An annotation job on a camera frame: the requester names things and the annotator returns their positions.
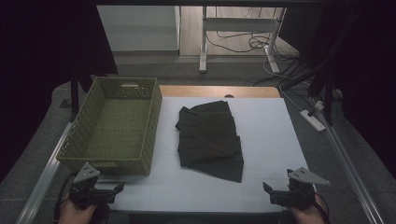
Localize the green woven basket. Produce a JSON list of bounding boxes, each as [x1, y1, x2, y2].
[[56, 77, 163, 176]]

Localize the black floor cables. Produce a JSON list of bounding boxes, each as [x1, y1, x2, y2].
[[205, 30, 302, 63]]

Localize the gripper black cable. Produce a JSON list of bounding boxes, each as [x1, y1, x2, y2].
[[313, 191, 332, 224], [52, 172, 78, 224]]

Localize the aluminium rail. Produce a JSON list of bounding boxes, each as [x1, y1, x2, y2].
[[311, 98, 386, 224], [14, 121, 75, 224]]

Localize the white desk frame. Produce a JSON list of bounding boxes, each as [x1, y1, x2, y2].
[[198, 6, 288, 75]]

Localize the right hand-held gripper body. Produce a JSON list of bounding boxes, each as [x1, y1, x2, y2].
[[284, 167, 332, 210]]

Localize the person's right hand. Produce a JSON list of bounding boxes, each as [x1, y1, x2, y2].
[[287, 195, 327, 224]]

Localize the black curtain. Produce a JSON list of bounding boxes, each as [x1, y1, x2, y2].
[[0, 0, 120, 183], [279, 6, 396, 180]]

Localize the person's left hand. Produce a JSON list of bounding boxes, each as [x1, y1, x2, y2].
[[58, 194, 98, 224]]

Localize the white cable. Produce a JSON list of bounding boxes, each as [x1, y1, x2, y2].
[[277, 83, 305, 113]]

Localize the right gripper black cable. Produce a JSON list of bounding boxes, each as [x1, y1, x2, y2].
[[313, 191, 332, 224]]

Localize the white table mat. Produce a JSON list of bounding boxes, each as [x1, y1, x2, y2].
[[106, 96, 318, 215]]

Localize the black skirt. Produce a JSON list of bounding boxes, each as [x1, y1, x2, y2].
[[175, 100, 245, 184]]

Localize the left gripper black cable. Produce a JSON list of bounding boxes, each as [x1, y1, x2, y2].
[[52, 172, 78, 224]]

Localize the black stand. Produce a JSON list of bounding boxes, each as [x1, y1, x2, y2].
[[69, 72, 80, 123], [307, 69, 335, 127]]

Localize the white power strip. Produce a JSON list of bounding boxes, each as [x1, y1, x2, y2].
[[299, 109, 327, 133]]

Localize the white panel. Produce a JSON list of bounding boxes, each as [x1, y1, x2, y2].
[[96, 5, 182, 52]]

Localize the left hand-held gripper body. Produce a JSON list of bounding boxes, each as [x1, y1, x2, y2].
[[68, 161, 110, 209]]

